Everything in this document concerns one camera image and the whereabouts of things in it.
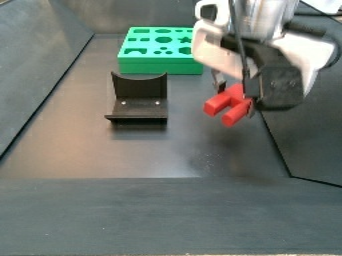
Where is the red square-circle object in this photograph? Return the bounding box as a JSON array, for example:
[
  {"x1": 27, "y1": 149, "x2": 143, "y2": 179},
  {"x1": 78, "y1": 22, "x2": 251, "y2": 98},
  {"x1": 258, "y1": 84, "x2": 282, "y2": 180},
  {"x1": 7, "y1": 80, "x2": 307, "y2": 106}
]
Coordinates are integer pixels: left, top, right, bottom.
[{"x1": 203, "y1": 83, "x2": 253, "y2": 127}]

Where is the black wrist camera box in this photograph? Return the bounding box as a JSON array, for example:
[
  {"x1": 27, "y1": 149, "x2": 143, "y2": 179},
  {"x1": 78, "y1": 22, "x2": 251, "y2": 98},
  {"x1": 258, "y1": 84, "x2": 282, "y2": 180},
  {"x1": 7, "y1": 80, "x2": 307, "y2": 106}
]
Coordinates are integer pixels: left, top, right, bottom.
[{"x1": 221, "y1": 34, "x2": 305, "y2": 111}]

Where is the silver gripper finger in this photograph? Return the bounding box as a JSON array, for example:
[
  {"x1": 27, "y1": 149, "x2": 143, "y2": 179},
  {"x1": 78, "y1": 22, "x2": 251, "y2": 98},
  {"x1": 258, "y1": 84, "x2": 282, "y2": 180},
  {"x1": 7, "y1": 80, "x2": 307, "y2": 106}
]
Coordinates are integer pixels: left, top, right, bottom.
[{"x1": 247, "y1": 99, "x2": 257, "y2": 118}]

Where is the black camera cable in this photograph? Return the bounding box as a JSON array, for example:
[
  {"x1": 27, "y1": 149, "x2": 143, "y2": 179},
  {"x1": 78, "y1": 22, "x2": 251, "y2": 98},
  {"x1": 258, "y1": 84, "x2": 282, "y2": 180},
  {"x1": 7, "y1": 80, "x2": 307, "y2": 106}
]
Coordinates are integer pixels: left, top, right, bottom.
[{"x1": 227, "y1": 0, "x2": 251, "y2": 81}]

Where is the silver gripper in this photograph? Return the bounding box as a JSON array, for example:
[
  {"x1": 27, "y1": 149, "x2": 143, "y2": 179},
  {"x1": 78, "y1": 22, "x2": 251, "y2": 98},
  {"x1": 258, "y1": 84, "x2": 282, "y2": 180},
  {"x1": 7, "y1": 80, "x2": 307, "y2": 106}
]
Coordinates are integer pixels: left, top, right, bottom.
[{"x1": 191, "y1": 0, "x2": 339, "y2": 95}]

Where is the green foam shape tray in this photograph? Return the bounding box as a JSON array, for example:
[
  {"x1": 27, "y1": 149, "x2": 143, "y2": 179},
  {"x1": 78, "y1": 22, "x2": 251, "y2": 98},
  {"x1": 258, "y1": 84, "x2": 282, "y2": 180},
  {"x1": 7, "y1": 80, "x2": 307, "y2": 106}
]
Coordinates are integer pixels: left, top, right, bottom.
[{"x1": 118, "y1": 27, "x2": 203, "y2": 75}]

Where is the black curved fixture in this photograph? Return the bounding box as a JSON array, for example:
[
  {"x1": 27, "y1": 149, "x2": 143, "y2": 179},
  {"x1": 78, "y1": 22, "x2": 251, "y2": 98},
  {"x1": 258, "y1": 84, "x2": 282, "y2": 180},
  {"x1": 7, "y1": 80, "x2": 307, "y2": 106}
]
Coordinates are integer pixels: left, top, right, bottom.
[{"x1": 106, "y1": 72, "x2": 168, "y2": 122}]

